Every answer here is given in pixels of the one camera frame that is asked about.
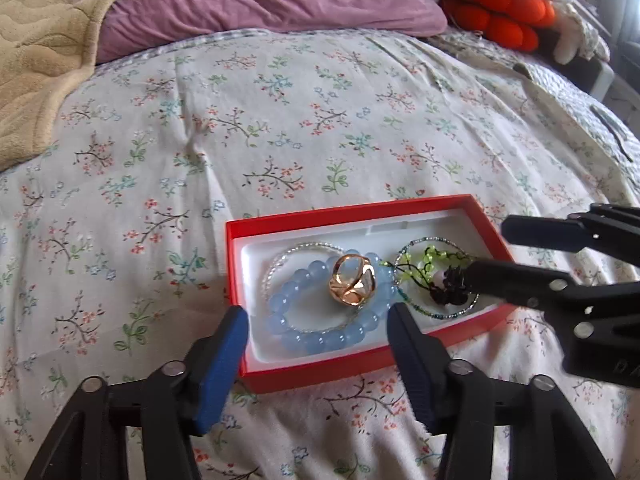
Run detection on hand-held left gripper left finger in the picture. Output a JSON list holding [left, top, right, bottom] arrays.
[[25, 305, 249, 480]]

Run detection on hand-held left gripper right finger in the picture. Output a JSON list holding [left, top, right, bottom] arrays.
[[386, 302, 616, 480]]

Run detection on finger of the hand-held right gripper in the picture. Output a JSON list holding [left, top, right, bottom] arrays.
[[501, 203, 640, 256], [462, 259, 640, 322]]

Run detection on teal bead bracelet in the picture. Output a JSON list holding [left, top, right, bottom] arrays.
[[393, 236, 482, 320]]

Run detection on black flower earring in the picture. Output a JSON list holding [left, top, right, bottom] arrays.
[[432, 267, 473, 306]]

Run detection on red jewelry box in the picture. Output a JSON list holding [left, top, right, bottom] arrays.
[[225, 194, 518, 395]]

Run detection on green bead bracelet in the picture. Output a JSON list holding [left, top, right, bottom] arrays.
[[380, 245, 473, 291]]

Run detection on blue bead bracelet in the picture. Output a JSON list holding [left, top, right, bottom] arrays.
[[269, 249, 401, 355]]

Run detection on gold ring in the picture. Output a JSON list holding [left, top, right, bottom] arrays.
[[327, 254, 376, 307]]

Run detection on clear bead bracelet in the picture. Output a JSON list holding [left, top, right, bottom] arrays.
[[261, 242, 366, 333]]

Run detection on grey checked bed cover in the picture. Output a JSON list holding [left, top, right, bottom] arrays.
[[425, 30, 640, 166]]

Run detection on orange plush toy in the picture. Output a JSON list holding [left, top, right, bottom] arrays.
[[440, 0, 557, 52]]

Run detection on purple pillow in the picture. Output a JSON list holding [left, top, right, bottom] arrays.
[[95, 0, 448, 65]]

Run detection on beige fleece blanket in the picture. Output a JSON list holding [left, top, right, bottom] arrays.
[[0, 0, 153, 173]]

